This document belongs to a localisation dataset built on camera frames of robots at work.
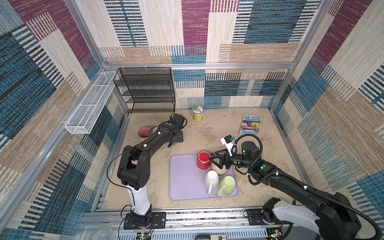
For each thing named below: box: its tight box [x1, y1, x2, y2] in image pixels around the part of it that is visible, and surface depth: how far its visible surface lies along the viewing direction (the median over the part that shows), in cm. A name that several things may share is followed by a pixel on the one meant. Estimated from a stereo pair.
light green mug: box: [217, 176, 236, 197], surface depth 77 cm
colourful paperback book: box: [238, 114, 262, 137], surface depth 110 cm
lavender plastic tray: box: [169, 153, 239, 201], surface depth 87 cm
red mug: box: [196, 151, 212, 171], surface depth 89 cm
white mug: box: [203, 170, 219, 195], surface depth 79 cm
